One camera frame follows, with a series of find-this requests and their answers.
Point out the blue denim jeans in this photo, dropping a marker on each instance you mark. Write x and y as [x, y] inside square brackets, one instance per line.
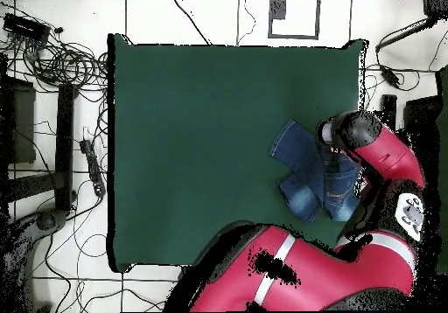
[301, 159]

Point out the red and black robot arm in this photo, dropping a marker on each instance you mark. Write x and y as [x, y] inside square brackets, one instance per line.
[385, 152]

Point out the dark green table cloth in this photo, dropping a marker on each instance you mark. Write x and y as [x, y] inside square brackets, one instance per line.
[168, 117]

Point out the black power strip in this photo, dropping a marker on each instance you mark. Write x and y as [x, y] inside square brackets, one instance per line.
[92, 168]

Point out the grey floor socket plate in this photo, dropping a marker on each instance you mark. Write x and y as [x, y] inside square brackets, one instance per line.
[278, 9]

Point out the grey tape square outline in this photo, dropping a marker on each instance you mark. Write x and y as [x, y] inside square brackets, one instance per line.
[317, 15]

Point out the black power adapter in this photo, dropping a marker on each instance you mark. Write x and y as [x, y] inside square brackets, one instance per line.
[390, 76]

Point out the grey stand leg round foot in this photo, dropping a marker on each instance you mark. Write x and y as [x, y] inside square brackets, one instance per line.
[45, 220]

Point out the black hub box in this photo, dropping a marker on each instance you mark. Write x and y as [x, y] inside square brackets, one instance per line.
[26, 28]

